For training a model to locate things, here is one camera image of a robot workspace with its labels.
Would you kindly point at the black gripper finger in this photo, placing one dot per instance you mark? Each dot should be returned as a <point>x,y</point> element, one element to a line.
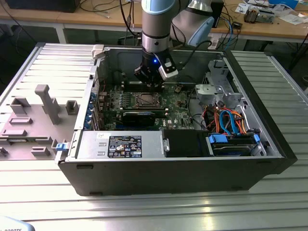
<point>157,80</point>
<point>142,74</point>

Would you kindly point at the silver CPU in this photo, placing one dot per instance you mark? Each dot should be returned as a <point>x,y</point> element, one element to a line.
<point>147,98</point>

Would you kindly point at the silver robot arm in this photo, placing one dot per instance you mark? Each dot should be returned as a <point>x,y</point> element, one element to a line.
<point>155,26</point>

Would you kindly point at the black RAM slot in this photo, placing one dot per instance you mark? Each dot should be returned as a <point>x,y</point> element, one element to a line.
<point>130,84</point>

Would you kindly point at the metal CPU cooler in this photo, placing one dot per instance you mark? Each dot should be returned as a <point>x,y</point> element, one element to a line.
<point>251,15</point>

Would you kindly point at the green motherboard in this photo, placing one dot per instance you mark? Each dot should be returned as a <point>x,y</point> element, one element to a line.
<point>176,114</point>

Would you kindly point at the black graphics card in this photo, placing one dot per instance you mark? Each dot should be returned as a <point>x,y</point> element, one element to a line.
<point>138,118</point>

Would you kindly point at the beige case latch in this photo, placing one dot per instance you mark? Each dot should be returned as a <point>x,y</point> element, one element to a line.
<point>98,51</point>

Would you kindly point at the silver power supply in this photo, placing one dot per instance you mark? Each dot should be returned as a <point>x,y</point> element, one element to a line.
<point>151,144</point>

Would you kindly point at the white power adapter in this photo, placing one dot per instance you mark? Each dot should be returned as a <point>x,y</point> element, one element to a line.
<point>213,45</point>

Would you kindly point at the wooden desk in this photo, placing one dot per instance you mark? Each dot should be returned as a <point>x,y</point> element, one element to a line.
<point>101,16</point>

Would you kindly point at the silver drive cage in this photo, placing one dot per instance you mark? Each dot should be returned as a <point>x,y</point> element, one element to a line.
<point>226,96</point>

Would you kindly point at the black tower box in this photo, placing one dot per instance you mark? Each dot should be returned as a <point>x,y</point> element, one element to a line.
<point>219,14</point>

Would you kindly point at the small black adapter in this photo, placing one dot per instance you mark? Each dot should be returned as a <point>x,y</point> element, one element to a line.
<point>237,25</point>

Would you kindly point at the black PC case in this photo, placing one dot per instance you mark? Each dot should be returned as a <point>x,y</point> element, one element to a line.
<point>168,178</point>

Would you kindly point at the hard disk in blue carrier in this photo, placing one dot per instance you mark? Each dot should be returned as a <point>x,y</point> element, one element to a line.
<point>231,151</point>

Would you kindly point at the white printed paper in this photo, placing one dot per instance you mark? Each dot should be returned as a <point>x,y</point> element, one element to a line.
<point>241,8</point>

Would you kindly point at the blue case latch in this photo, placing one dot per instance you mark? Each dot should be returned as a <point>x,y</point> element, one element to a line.
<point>61,147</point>

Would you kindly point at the grey parts rack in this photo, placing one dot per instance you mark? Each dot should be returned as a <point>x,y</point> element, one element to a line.
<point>36,131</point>

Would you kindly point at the black equipment box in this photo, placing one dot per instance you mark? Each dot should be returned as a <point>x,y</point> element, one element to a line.
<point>41,6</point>

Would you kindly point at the grey metal device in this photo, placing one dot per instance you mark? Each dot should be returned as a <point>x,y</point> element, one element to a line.
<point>267,16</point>

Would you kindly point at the blue box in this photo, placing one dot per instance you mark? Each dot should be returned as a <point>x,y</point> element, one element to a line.
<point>285,3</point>

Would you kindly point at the white paper sheet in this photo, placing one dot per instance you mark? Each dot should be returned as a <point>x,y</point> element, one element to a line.
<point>292,19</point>

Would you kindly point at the pale teach pendant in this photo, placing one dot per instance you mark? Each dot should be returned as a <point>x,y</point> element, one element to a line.
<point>12,223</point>

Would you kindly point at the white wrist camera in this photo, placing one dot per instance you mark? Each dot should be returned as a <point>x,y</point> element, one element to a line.
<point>168,72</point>

